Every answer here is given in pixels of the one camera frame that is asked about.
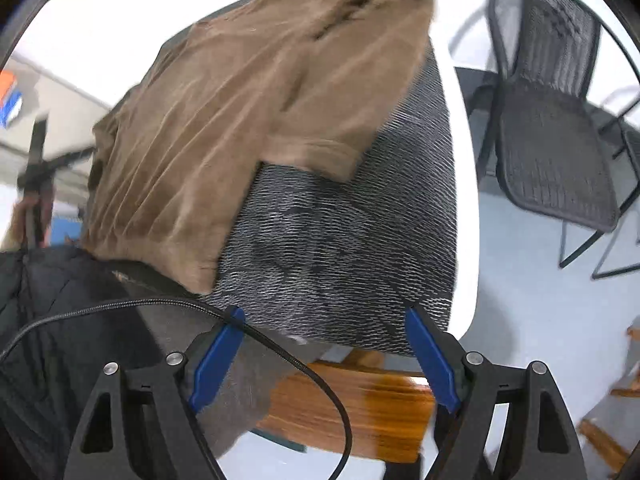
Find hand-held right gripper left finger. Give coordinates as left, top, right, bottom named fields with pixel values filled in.
left=64, top=306, right=247, bottom=480

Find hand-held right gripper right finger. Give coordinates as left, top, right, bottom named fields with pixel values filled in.
left=404, top=306, right=589, bottom=480

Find brown sweater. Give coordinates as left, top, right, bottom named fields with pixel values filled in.
left=80, top=0, right=438, bottom=295

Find person's left hand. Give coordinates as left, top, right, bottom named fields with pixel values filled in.
left=6, top=192, right=55, bottom=249

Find blue panel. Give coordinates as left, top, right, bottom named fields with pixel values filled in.
left=51, top=216, right=84, bottom=247

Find orange and blue box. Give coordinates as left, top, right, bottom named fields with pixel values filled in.
left=0, top=70, right=26, bottom=128

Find wooden chair seat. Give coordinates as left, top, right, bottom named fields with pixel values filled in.
left=252, top=347, right=436, bottom=463

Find black padded jacket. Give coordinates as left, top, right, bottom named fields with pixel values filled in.
left=0, top=247, right=166, bottom=480

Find grey patterned table mat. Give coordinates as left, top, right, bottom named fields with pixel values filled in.
left=82, top=0, right=458, bottom=358

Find black mesh chair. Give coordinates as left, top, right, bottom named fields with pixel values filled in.
left=475, top=0, right=640, bottom=281

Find black cable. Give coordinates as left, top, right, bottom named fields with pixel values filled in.
left=0, top=297, right=353, bottom=480

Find wooden furniture frame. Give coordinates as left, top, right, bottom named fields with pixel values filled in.
left=577, top=327, right=640, bottom=476

